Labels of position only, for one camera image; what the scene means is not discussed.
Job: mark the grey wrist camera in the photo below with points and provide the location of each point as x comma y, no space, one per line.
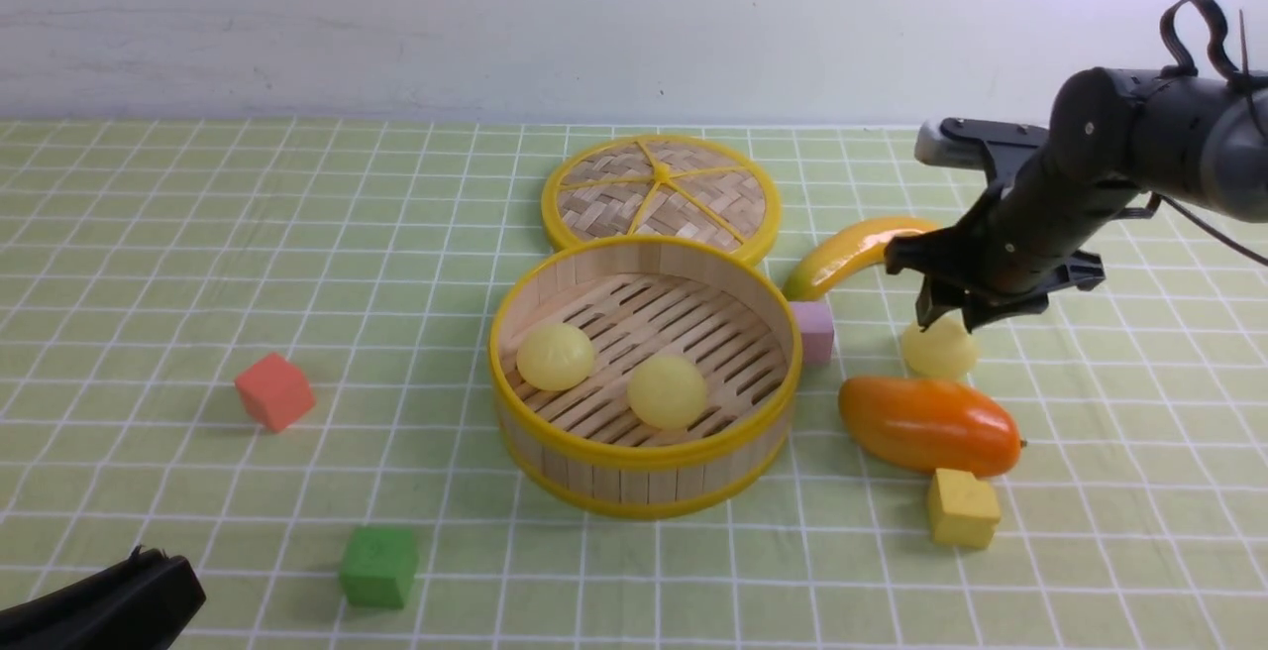
993,147

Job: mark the yellow plastic banana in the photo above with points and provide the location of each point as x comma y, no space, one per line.
851,250

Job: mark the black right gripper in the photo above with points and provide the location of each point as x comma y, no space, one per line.
1015,246

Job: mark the yellow foam cube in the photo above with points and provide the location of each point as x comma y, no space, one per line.
962,510

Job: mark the bamboo steamer tray yellow rim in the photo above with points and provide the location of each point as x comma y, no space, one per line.
636,297

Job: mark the woven bamboo steamer lid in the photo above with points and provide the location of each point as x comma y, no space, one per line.
665,185

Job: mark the green checkered tablecloth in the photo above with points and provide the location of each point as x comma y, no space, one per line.
146,264

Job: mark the pink foam cube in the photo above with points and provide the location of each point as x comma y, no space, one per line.
817,330

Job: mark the orange plastic mango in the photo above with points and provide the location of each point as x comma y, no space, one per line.
922,425

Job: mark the red foam cube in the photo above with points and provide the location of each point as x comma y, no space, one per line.
275,392

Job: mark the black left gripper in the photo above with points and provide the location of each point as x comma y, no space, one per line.
143,602

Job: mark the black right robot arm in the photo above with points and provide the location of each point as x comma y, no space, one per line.
1119,143

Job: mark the green foam cube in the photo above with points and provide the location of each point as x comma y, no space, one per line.
379,566

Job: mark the pale yellow bun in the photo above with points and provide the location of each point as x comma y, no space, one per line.
667,391
944,350
555,356

